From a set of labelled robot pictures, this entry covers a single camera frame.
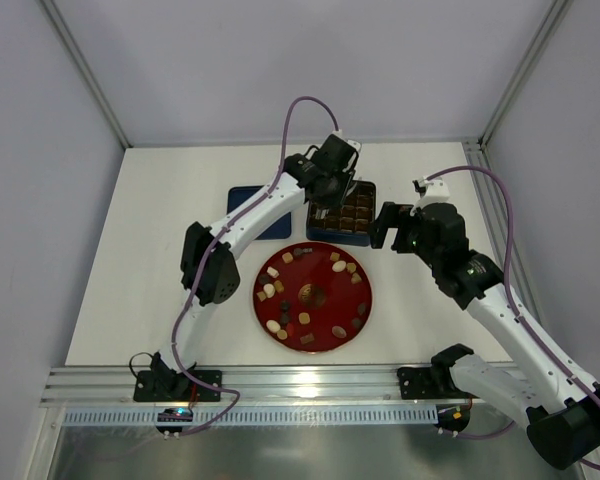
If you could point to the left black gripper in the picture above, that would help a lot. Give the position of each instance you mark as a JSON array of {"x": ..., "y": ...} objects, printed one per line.
[{"x": 344, "y": 185}]

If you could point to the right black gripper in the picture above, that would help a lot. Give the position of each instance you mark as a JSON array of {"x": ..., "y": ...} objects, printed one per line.
[{"x": 397, "y": 228}]

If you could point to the white rectangular chocolate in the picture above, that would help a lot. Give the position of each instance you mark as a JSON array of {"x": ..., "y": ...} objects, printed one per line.
[{"x": 272, "y": 272}]

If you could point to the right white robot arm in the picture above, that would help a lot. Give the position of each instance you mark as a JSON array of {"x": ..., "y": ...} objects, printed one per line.
[{"x": 557, "y": 403}]

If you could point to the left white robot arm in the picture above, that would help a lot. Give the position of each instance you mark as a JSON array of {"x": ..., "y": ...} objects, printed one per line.
[{"x": 210, "y": 276}]

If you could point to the blue chocolate tin box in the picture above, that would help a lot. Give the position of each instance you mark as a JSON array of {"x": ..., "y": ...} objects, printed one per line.
[{"x": 349, "y": 223}]

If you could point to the white oval chocolate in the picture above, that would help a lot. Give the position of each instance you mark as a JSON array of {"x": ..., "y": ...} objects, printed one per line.
[{"x": 339, "y": 266}]

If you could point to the brown oval chocolate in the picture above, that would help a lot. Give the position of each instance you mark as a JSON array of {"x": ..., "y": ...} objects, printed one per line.
[{"x": 339, "y": 332}]

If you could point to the tan square chocolate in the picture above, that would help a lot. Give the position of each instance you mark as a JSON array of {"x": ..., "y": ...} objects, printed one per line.
[{"x": 304, "y": 318}]

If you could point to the red round plate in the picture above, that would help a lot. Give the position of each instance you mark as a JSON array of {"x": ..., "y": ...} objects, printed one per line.
[{"x": 307, "y": 283}]

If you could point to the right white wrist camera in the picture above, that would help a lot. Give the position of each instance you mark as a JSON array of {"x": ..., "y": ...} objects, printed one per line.
[{"x": 431, "y": 191}]

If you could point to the slotted cable duct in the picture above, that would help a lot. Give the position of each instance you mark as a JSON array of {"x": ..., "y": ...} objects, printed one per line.
[{"x": 268, "y": 415}]

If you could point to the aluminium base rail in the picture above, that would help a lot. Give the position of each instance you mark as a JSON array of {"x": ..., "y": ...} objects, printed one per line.
[{"x": 96, "y": 386}]

